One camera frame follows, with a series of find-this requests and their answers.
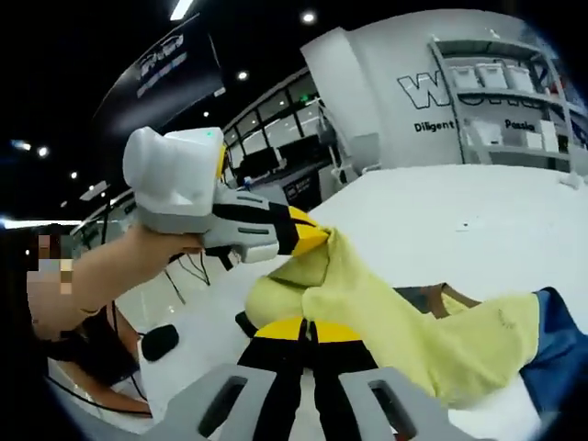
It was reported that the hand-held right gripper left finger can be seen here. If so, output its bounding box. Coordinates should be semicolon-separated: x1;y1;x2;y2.
153;318;308;441

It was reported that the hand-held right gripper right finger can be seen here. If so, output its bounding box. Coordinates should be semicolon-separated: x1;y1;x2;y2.
309;321;465;441

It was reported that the yellow blue grey garment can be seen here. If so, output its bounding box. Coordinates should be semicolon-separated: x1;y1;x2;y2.
245;227;588;413

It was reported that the black computer monitor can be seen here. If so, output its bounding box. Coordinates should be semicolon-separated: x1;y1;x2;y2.
241;150;284;175
277;137;332;166

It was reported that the dark hanging banner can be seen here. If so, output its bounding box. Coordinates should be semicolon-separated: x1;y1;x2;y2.
94;13;227;137

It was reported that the black oval device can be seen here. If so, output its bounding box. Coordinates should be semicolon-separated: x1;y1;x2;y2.
141;323;181;363

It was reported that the grey metal shelving rack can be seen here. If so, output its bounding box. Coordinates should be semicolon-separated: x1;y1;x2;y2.
429;39;588;174

